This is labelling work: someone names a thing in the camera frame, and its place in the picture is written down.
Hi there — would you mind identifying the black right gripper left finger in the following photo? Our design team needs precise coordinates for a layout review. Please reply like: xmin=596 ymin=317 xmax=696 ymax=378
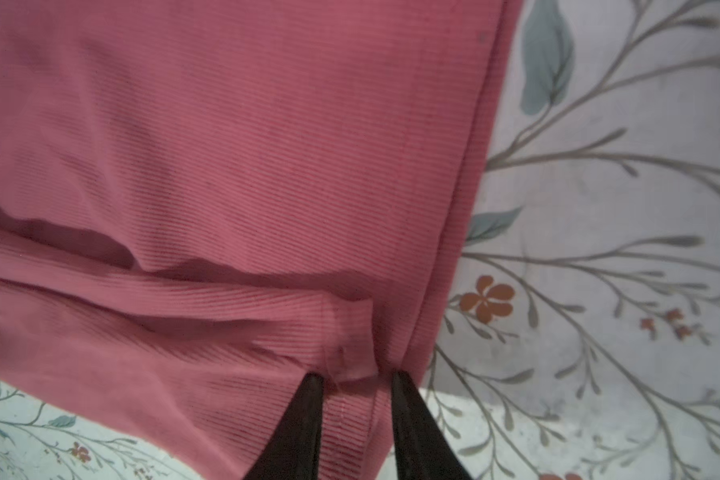
xmin=243 ymin=373 xmax=324 ymax=480

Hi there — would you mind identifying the maroon tank top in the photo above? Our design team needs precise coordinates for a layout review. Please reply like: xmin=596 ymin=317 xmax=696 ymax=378
xmin=0 ymin=1 xmax=522 ymax=479

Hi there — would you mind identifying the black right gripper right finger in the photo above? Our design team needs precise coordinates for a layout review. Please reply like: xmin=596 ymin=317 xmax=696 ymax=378
xmin=391 ymin=370 xmax=471 ymax=480

